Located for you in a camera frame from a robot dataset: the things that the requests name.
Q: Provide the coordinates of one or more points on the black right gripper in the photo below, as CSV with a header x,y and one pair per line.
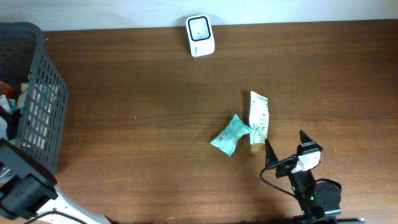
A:
x,y
272,158

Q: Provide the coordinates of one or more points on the white Pantene tube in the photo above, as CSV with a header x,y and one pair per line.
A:
x,y
258,122

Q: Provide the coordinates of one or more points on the teal wet wipes pack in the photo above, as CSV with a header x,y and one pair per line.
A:
x,y
227,140

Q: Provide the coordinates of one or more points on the large cream wipes bag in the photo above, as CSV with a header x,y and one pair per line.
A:
x,y
39,108

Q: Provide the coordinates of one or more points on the San Remo spaghetti pack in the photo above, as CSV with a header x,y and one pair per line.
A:
x,y
6,90

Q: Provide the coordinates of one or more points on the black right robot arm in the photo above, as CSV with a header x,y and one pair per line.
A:
x,y
319,199

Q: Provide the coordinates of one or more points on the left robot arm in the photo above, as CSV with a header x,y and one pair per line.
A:
x,y
32,192

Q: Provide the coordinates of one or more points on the white barcode scanner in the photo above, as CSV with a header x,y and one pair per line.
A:
x,y
200,35

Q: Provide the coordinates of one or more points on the grey plastic mesh basket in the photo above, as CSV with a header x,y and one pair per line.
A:
x,y
25,60

